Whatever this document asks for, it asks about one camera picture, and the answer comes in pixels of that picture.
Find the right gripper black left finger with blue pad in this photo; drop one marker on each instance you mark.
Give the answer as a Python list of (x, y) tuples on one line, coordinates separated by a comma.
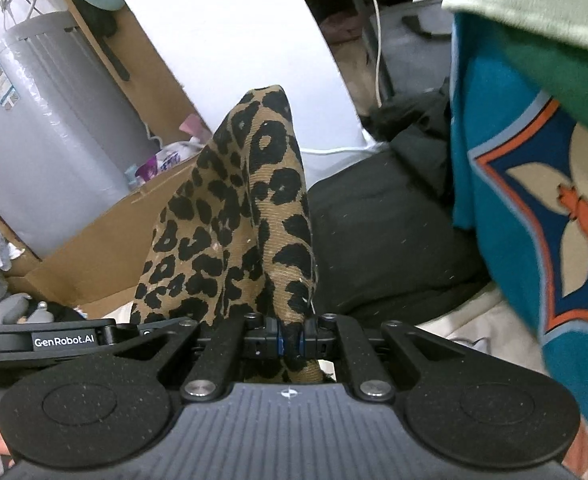
[(224, 352)]

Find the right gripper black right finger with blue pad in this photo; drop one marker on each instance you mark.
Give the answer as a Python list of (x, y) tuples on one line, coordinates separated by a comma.
[(341, 340)]

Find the teal patterned garment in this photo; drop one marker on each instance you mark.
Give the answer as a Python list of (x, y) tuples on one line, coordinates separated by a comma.
[(520, 164)]

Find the purple white tissue pack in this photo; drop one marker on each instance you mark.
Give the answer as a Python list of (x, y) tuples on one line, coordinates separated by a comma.
[(168, 157)]

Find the leopard print skirt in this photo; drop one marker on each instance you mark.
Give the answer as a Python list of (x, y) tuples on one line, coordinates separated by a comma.
[(235, 236)]

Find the grey bag black handles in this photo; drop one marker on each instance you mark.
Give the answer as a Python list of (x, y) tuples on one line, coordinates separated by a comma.
[(417, 45)]

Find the folded black garment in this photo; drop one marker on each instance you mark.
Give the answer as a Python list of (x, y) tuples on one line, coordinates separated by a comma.
[(386, 247)]

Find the silver grey appliance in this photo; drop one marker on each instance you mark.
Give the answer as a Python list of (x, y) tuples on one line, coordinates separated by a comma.
[(68, 134)]

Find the white cartoon print bedsheet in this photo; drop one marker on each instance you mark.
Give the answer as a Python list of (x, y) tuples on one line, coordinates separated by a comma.
[(487, 323)]

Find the brown cardboard sheet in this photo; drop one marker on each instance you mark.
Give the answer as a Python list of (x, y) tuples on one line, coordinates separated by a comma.
[(98, 269)]

